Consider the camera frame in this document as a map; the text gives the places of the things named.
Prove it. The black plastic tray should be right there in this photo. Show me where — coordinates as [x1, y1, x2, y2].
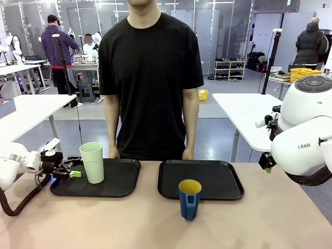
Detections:
[50, 158, 142, 198]
[157, 160, 245, 201]

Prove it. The person's left forearm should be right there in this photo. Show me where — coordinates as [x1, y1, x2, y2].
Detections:
[183, 114, 199, 153]

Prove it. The person's left hand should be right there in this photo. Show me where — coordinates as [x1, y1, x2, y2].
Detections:
[182, 147, 196, 161]

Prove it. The large yellow basket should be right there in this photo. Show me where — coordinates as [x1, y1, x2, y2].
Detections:
[290, 67, 324, 84]

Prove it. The white table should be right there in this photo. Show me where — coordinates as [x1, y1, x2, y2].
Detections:
[0, 94, 77, 146]
[212, 92, 284, 163]

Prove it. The seated person in white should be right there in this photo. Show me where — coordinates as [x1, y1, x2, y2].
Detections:
[82, 33, 99, 57]

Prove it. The blue mug yellow inside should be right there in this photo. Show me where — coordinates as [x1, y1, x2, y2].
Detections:
[178, 178, 203, 222]

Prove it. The white shoe rack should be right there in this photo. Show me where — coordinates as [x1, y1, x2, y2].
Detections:
[214, 60, 246, 80]

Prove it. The black pole white top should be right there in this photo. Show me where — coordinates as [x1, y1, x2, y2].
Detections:
[261, 29, 283, 95]

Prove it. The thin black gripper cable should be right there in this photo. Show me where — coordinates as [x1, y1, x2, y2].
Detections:
[35, 172, 45, 190]

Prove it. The person's right hand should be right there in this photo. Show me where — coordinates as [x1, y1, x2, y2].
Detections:
[108, 147, 121, 160]

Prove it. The person in purple jacket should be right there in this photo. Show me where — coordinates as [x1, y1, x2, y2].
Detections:
[40, 14, 81, 108]

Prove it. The black bags pile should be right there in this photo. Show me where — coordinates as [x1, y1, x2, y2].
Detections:
[246, 51, 267, 73]

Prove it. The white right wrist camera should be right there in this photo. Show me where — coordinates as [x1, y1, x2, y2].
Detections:
[255, 115, 272, 130]

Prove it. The tall light green cup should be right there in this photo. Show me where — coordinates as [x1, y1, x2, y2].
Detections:
[79, 142, 105, 185]

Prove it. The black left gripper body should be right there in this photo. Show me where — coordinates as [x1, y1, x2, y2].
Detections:
[40, 151, 65, 179]

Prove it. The white background desk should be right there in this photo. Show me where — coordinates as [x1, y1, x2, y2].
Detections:
[0, 60, 51, 95]

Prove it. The grey stool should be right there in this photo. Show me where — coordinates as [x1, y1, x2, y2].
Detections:
[77, 82, 95, 103]

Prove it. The white humanoid robot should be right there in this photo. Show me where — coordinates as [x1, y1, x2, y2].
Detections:
[5, 32, 23, 64]

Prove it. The person's right forearm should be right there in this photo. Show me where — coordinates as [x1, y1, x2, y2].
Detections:
[106, 116, 121, 153]

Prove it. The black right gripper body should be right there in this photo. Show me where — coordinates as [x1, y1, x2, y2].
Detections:
[258, 152, 276, 171]

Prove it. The person in black puffer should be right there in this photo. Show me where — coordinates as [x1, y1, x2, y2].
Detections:
[287, 17, 330, 78]

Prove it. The blue grey box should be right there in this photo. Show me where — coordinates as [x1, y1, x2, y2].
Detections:
[0, 98, 16, 119]

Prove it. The person in black t-shirt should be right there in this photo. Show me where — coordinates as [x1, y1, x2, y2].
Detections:
[98, 0, 205, 161]

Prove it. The black camera tripod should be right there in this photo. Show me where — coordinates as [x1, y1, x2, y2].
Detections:
[51, 33, 78, 96]

